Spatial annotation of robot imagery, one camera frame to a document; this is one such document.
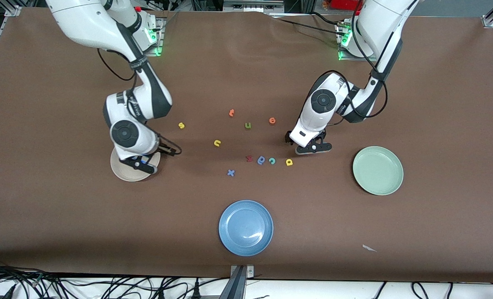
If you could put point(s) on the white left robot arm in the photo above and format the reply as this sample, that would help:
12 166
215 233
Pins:
379 25

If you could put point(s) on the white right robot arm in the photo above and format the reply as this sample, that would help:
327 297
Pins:
88 20

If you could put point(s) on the beige brown plate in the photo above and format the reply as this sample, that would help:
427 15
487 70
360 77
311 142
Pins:
124 172

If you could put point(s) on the blue round letter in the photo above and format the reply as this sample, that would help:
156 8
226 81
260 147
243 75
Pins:
261 160

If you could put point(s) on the green plate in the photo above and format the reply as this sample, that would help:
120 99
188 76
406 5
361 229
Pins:
378 170

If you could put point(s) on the blue plate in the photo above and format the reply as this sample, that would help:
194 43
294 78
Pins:
245 228

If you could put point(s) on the white paper scrap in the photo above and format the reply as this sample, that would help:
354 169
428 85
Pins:
369 248

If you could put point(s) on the red box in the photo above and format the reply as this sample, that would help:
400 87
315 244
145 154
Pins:
344 4

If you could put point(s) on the grey metal box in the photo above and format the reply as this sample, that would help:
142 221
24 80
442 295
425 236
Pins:
250 6

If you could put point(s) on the black power plug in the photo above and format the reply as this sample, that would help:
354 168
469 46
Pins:
196 292
161 294

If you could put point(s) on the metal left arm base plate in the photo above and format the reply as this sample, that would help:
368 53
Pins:
344 58

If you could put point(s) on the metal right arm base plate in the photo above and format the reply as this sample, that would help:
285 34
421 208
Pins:
160 41

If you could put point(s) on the grey metal camera mount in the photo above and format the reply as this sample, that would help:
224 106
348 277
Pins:
238 284

